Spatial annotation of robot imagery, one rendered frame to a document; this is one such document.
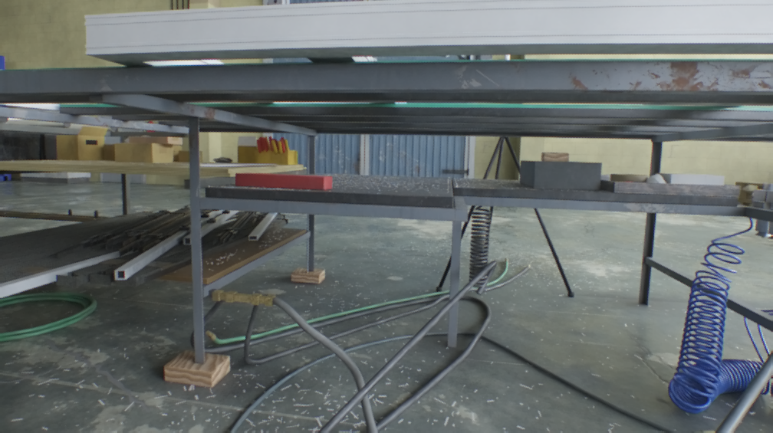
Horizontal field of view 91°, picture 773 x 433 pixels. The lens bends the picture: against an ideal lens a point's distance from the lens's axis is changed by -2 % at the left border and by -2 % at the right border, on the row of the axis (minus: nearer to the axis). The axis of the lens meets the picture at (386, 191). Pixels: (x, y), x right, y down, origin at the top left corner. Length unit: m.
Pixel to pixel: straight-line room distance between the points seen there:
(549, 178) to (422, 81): 0.93
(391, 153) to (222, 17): 6.57
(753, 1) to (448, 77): 0.43
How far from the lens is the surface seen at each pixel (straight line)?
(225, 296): 1.34
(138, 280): 1.37
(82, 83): 1.00
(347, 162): 7.38
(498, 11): 0.66
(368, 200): 1.07
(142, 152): 2.09
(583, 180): 1.56
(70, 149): 2.50
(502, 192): 1.41
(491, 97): 0.94
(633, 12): 0.70
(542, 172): 1.52
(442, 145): 7.14
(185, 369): 1.40
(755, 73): 0.83
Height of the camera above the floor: 0.69
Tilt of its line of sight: 5 degrees down
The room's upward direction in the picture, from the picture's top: 1 degrees clockwise
